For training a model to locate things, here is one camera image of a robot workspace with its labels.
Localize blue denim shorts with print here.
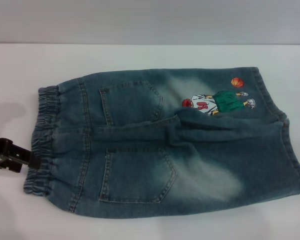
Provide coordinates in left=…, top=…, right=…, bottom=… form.
left=23, top=66, right=300, bottom=220

